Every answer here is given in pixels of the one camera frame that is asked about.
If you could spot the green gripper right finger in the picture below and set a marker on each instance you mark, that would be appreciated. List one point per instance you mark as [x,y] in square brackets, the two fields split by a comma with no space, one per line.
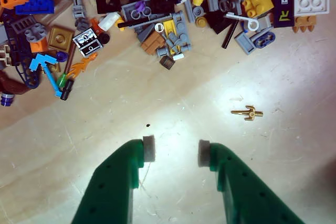
[244,190]

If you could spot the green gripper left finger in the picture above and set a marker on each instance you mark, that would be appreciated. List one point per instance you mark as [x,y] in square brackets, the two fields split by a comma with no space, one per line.
[113,182]

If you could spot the gold Lego weapon piece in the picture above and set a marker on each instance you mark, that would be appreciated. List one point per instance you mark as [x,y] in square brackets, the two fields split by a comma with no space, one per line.
[251,114]

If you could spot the small black Lego bar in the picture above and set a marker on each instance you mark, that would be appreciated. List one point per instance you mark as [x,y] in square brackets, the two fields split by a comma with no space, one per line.
[67,91]

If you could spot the green Lego stud bar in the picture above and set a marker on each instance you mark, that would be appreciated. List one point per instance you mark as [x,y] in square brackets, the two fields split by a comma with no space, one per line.
[62,81]

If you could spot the orange Lego flame piece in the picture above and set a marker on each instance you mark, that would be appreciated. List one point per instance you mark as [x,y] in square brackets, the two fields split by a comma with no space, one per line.
[80,68]

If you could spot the small dark Lego box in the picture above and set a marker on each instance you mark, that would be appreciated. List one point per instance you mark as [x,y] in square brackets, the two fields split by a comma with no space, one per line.
[167,62]

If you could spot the dark purple round Lego piece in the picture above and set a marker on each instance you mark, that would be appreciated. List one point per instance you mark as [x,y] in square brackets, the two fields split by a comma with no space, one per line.
[6,99]

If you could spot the light blue Lego pickaxe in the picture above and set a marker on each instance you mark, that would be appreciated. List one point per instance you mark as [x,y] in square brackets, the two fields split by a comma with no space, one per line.
[39,62]

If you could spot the brown curved Lego piece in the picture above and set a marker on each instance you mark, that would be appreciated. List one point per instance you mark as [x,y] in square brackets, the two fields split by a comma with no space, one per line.
[10,85]

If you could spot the brown wood-pattern Lego tile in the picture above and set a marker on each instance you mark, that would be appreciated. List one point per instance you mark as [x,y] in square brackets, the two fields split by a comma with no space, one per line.
[152,43]

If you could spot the black white printed Lego tile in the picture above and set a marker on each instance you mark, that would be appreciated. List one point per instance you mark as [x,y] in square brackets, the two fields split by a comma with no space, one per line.
[85,39]

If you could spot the grey Lego tile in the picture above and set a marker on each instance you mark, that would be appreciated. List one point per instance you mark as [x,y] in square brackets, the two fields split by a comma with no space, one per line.
[245,43]

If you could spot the blue Lego technic connector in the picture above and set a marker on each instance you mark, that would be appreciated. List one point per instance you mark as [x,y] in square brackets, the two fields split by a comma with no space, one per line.
[256,42]

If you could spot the gold square Lego tile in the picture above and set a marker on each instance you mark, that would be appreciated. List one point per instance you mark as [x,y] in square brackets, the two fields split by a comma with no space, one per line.
[60,37]

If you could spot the small orange Lego brick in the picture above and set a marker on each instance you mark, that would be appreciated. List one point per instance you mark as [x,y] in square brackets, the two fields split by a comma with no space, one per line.
[39,47]

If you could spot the thin black Lego plate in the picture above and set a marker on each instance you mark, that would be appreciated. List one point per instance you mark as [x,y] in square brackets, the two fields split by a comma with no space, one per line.
[229,36]

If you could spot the white Lego slope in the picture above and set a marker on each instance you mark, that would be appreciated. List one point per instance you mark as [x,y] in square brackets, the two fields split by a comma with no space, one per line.
[107,22]

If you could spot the dark blue Lego lattice piece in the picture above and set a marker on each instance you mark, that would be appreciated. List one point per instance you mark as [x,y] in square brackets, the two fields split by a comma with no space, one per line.
[18,51]

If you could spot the white Lego wrench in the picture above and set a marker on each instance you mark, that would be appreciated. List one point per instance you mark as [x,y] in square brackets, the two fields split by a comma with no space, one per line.
[253,23]

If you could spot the grey long Lego plate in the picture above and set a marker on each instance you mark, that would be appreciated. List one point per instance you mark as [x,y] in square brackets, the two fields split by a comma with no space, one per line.
[181,23]

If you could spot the grey Lego technic connector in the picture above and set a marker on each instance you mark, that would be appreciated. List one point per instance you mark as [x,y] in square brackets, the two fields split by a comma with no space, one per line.
[78,11]

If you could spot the tan Lego claw piece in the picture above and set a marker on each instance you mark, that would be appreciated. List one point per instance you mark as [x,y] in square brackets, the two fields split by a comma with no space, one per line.
[304,23]

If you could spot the small purple Lego piece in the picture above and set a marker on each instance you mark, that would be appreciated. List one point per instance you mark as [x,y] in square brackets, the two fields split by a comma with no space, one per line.
[140,6]

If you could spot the grey Lego grille plate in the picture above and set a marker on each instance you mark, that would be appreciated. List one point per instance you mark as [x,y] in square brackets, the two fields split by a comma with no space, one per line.
[23,23]

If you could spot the dark tile with yellow letter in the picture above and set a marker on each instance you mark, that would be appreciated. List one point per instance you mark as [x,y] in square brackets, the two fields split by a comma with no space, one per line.
[284,7]

